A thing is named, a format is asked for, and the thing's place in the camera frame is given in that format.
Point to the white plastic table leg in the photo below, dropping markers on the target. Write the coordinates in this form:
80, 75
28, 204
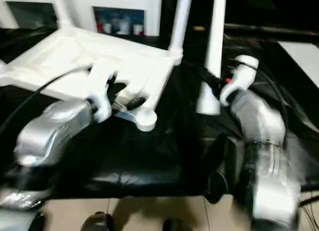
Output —
180, 21
65, 6
214, 41

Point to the white plastic table top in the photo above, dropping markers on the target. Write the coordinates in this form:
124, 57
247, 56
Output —
62, 54

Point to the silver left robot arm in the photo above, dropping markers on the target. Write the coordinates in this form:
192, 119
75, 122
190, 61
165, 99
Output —
49, 126

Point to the small tan block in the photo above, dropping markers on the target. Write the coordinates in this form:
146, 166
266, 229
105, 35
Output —
199, 28

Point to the black shiny mat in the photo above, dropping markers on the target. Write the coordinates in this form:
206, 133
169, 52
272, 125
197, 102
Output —
149, 161

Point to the long dark tube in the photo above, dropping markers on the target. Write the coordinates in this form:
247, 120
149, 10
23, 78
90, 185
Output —
269, 29

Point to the white flat item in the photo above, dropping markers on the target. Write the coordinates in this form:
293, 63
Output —
301, 56

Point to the dark brown cabinet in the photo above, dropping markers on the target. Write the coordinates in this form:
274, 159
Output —
261, 6

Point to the white cabinet with glass doors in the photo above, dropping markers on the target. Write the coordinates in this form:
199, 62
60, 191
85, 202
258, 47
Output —
82, 6

